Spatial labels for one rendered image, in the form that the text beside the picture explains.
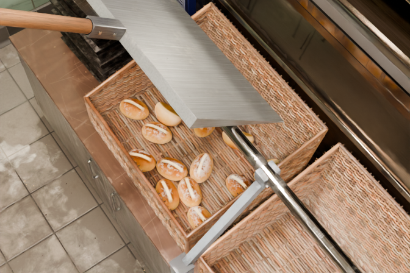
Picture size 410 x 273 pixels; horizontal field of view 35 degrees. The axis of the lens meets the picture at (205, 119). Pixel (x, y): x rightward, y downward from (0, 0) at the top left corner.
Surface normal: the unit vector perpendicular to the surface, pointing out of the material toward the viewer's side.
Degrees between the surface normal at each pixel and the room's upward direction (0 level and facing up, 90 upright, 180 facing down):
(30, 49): 0
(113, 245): 0
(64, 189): 0
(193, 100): 41
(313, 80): 70
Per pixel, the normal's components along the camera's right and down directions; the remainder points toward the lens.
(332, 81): -0.76, 0.29
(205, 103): 0.55, -0.71
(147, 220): 0.01, -0.51
